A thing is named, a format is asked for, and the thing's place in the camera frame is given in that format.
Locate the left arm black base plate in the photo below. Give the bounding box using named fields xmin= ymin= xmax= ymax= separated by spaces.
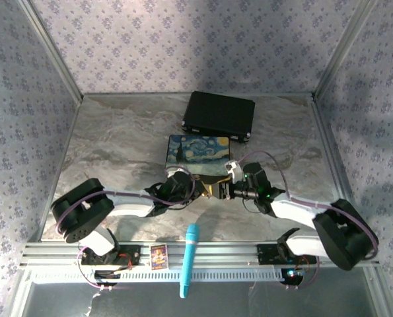
xmin=80 ymin=244 xmax=142 ymax=267

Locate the light blue marker pen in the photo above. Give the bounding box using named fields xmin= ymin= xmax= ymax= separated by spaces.
xmin=178 ymin=223 xmax=201 ymax=299

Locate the black hard case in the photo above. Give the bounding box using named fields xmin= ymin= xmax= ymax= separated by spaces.
xmin=181 ymin=90 xmax=256 ymax=144

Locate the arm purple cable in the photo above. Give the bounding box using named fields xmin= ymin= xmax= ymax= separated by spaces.
xmin=237 ymin=150 xmax=379 ymax=291
xmin=55 ymin=164 xmax=197 ymax=291

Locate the aluminium frame post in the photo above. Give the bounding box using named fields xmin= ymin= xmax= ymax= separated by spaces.
xmin=17 ymin=0 xmax=85 ymax=101
xmin=312 ymin=0 xmax=373 ymax=96

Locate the starry night painted box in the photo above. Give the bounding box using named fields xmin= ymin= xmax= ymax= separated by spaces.
xmin=164 ymin=133 xmax=232 ymax=186

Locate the red wire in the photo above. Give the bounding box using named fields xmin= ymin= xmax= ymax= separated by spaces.
xmin=118 ymin=252 xmax=135 ymax=270

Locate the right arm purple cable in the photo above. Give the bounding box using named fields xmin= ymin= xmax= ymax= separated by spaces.
xmin=237 ymin=150 xmax=379 ymax=291

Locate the circuit board with green light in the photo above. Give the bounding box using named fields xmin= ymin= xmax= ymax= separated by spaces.
xmin=286 ymin=267 xmax=308 ymax=280

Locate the aluminium side rail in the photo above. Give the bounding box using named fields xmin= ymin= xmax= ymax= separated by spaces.
xmin=310 ymin=93 xmax=346 ymax=199

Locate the small colourful picture card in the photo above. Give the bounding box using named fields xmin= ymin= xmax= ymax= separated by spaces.
xmin=149 ymin=243 xmax=168 ymax=271

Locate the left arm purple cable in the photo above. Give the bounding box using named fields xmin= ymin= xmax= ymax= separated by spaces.
xmin=55 ymin=164 xmax=197 ymax=291

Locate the aluminium front rail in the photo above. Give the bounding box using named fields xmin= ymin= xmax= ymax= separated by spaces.
xmin=19 ymin=240 xmax=381 ymax=269

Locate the black connector box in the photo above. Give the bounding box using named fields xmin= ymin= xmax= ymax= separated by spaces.
xmin=94 ymin=269 xmax=122 ymax=280

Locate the white slotted cable duct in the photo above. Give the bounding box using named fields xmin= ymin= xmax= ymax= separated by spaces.
xmin=26 ymin=267 xmax=287 ymax=285

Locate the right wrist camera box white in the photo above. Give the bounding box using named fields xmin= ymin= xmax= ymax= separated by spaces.
xmin=223 ymin=159 xmax=244 ymax=184

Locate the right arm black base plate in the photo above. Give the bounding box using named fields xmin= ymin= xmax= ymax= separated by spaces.
xmin=256 ymin=243 xmax=317 ymax=265

